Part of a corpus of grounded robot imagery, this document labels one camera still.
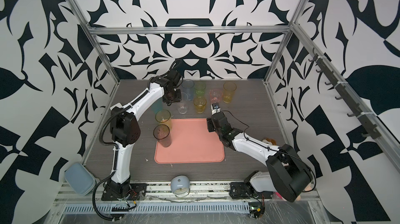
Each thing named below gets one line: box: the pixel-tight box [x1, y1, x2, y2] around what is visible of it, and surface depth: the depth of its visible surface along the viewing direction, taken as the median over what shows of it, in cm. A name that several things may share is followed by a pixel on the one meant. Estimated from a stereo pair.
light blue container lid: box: [64, 162, 96, 196], surface depth 78 cm
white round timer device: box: [170, 175, 191, 199], surface depth 72 cm
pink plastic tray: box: [154, 118, 225, 165], surface depth 89 cm
